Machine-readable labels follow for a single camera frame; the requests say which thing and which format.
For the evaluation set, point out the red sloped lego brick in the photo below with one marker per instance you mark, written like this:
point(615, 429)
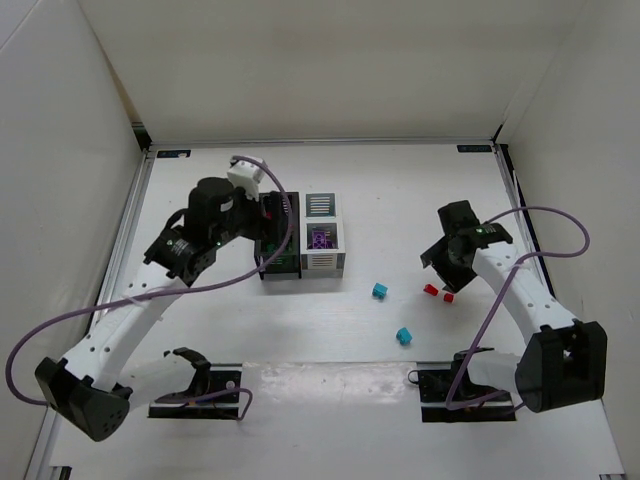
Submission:
point(431, 290)

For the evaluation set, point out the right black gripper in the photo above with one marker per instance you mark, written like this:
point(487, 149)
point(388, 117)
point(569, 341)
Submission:
point(445, 263)

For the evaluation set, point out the purple rectangular lego brick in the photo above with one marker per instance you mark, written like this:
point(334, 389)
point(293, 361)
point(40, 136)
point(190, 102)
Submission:
point(321, 240)

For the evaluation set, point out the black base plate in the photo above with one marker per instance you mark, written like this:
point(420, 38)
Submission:
point(433, 383)
point(226, 399)

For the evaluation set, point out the cyan small lego brick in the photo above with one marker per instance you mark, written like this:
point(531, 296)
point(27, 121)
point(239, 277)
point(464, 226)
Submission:
point(379, 291)

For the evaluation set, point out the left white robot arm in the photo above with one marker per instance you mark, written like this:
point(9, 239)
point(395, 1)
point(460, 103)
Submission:
point(89, 385)

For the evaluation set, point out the cyan lego brick lower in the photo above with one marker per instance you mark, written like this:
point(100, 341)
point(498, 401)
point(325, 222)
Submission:
point(403, 336)

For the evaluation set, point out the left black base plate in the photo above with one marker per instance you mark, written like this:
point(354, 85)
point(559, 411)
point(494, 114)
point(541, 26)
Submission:
point(226, 399)

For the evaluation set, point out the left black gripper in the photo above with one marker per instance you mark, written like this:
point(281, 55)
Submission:
point(267, 215)

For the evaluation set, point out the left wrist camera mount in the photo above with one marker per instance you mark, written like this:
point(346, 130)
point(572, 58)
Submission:
point(246, 173)

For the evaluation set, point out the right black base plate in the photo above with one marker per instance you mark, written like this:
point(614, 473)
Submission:
point(433, 383)

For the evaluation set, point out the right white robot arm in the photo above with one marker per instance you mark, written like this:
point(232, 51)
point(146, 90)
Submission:
point(564, 361)

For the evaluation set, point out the white slotted container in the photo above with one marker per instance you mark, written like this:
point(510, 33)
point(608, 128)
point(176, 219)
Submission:
point(322, 210)

